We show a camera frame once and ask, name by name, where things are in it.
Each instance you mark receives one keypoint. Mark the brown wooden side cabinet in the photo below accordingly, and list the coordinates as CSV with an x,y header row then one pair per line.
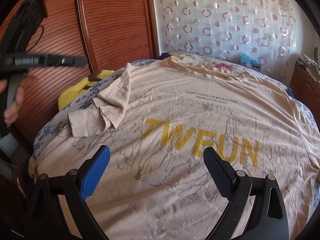
x,y
305,89

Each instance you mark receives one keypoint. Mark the brown slatted wardrobe door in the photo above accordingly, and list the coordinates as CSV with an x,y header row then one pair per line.
x,y
110,33

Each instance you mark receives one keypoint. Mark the blue floral white sheet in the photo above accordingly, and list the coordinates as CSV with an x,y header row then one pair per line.
x,y
53,134

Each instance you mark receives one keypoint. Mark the beige printed t-shirt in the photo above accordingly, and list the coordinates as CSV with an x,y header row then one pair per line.
x,y
157,186

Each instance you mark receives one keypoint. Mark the person's left hand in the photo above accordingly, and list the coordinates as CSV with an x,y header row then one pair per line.
x,y
11,113

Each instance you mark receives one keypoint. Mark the black camera box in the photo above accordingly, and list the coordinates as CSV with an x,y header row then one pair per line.
x,y
23,26

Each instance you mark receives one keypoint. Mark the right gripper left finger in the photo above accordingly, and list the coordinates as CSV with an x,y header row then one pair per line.
x,y
76,186

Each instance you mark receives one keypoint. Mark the yellow plush toy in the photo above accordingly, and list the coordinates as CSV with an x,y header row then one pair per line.
x,y
79,88

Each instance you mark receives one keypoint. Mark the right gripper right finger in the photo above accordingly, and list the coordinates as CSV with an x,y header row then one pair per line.
x,y
267,219

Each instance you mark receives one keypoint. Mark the white circle-pattern curtain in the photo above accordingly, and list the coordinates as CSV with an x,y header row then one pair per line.
x,y
264,30

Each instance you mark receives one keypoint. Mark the clutter on cabinet top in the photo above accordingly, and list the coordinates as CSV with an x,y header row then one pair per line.
x,y
310,66

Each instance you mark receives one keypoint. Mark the blue tissue pack box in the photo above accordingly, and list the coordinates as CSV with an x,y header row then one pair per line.
x,y
246,61

